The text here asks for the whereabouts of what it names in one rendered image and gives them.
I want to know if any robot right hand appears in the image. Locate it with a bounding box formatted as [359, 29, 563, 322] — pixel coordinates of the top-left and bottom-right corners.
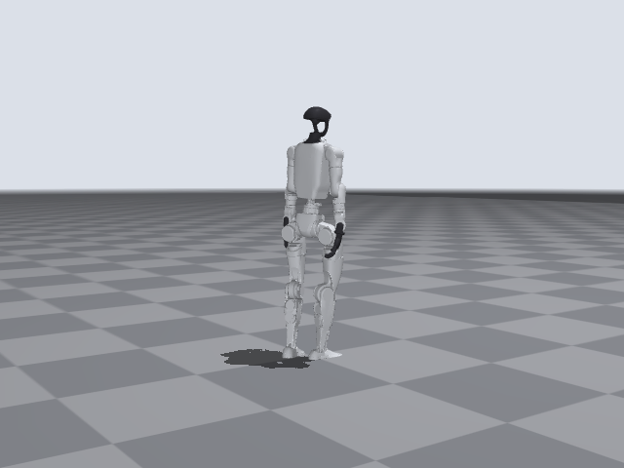
[325, 222, 345, 258]

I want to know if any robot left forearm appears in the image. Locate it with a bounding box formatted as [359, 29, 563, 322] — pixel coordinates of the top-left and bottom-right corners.
[283, 187, 297, 223]

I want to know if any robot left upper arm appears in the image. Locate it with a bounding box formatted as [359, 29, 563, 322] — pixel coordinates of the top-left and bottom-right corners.
[287, 145, 296, 193]

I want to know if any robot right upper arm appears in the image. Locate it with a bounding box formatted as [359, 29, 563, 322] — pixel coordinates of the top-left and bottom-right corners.
[325, 145, 344, 197]

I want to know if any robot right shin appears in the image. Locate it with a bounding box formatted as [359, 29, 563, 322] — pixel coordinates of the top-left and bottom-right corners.
[314, 287, 335, 352]

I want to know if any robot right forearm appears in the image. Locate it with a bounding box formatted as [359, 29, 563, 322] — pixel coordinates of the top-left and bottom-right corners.
[332, 184, 346, 232]

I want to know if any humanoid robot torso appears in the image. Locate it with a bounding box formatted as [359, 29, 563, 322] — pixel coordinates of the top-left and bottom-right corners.
[293, 138, 332, 238]

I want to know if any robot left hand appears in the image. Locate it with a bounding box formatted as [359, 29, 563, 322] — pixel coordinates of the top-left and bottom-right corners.
[284, 216, 289, 248]

